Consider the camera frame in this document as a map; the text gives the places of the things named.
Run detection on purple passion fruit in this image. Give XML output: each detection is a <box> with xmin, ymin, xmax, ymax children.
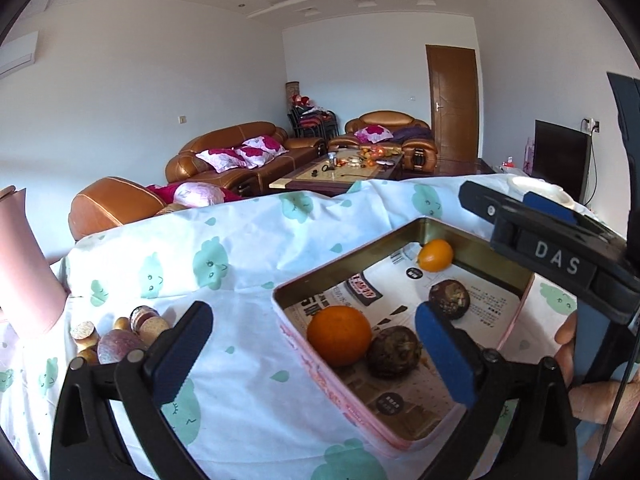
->
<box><xmin>96</xmin><ymin>329</ymin><xmax>148</xmax><ymax>365</ymax></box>

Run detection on pink tin box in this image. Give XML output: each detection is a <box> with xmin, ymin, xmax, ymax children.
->
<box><xmin>272</xmin><ymin>216</ymin><xmax>536</xmax><ymax>453</ymax></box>

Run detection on tan cut fruit piece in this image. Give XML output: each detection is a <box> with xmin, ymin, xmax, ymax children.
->
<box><xmin>70</xmin><ymin>321</ymin><xmax>98</xmax><ymax>353</ymax></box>

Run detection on printed paper liner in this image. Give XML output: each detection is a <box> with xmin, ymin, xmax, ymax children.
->
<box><xmin>287</xmin><ymin>240</ymin><xmax>523</xmax><ymax>443</ymax></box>

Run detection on white tablecloth green prints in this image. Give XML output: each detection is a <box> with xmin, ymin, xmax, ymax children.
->
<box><xmin>0</xmin><ymin>175</ymin><xmax>616</xmax><ymax>480</ymax></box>

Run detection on brown leather armchair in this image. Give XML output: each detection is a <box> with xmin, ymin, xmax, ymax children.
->
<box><xmin>68</xmin><ymin>176</ymin><xmax>246</xmax><ymax>241</ymax></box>
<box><xmin>327</xmin><ymin>111</ymin><xmax>438</xmax><ymax>171</ymax></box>

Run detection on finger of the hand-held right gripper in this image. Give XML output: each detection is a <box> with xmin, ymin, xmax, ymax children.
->
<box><xmin>522</xmin><ymin>191</ymin><xmax>601</xmax><ymax>231</ymax></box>
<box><xmin>459</xmin><ymin>180</ymin><xmax>526</xmax><ymax>229</ymax></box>

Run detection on person's right hand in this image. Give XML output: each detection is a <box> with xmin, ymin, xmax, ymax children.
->
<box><xmin>554</xmin><ymin>300</ymin><xmax>640</xmax><ymax>423</ymax></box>

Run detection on stacked dark chairs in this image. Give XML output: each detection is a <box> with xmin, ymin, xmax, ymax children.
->
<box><xmin>287</xmin><ymin>105</ymin><xmax>338</xmax><ymax>138</ymax></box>

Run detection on purple blanket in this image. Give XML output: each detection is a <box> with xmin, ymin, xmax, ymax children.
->
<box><xmin>392</xmin><ymin>126</ymin><xmax>433</xmax><ymax>143</ymax></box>

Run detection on brown wooden door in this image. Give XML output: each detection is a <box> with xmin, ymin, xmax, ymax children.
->
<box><xmin>426</xmin><ymin>44</ymin><xmax>482</xmax><ymax>161</ymax></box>

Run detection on magenta cloth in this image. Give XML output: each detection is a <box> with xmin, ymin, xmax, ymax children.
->
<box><xmin>146</xmin><ymin>183</ymin><xmax>178</xmax><ymax>203</ymax></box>

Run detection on pink thermos jug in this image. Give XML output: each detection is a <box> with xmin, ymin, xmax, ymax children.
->
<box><xmin>0</xmin><ymin>186</ymin><xmax>68</xmax><ymax>339</ymax></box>

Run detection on white air conditioner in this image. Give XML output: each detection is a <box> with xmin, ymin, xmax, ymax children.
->
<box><xmin>0</xmin><ymin>31</ymin><xmax>40</xmax><ymax>78</ymax></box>

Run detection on wooden coffee table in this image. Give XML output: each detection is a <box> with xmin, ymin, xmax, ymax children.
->
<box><xmin>269</xmin><ymin>150</ymin><xmax>405</xmax><ymax>197</ymax></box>

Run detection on black television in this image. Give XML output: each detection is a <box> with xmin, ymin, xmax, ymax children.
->
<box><xmin>531</xmin><ymin>120</ymin><xmax>593</xmax><ymax>206</ymax></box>

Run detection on white pink flowered pillow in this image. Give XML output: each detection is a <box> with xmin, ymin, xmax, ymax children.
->
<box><xmin>195</xmin><ymin>149</ymin><xmax>248</xmax><ymax>173</ymax></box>
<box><xmin>354</xmin><ymin>125</ymin><xmax>393</xmax><ymax>144</ymax></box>
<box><xmin>235</xmin><ymin>135</ymin><xmax>290</xmax><ymax>168</ymax></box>

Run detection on small orange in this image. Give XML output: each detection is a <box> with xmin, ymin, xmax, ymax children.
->
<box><xmin>417</xmin><ymin>239</ymin><xmax>455</xmax><ymax>273</ymax></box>

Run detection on pale pink pillow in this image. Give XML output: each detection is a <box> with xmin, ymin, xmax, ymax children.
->
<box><xmin>172</xmin><ymin>181</ymin><xmax>226</xmax><ymax>207</ymax></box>

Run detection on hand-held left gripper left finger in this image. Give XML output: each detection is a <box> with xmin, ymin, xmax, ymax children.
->
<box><xmin>50</xmin><ymin>301</ymin><xmax>216</xmax><ymax>480</ymax></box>

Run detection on long brown leather sofa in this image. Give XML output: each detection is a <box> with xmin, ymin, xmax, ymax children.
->
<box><xmin>165</xmin><ymin>121</ymin><xmax>331</xmax><ymax>196</ymax></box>

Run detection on pile of small oranges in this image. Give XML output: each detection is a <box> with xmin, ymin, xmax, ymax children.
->
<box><xmin>357</xmin><ymin>145</ymin><xmax>401</xmax><ymax>167</ymax></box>

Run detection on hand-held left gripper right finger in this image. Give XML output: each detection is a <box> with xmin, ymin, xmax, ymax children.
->
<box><xmin>415</xmin><ymin>301</ymin><xmax>581</xmax><ymax>480</ymax></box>

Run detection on dark wrinkled passion fruit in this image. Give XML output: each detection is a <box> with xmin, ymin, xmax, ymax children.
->
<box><xmin>428</xmin><ymin>280</ymin><xmax>471</xmax><ymax>321</ymax></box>
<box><xmin>366</xmin><ymin>325</ymin><xmax>425</xmax><ymax>380</ymax></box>

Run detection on small patterned jar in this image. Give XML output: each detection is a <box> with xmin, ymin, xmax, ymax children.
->
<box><xmin>129</xmin><ymin>305</ymin><xmax>173</xmax><ymax>348</ymax></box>

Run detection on large orange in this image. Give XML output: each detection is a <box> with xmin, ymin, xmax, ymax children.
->
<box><xmin>306</xmin><ymin>306</ymin><xmax>373</xmax><ymax>367</ymax></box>

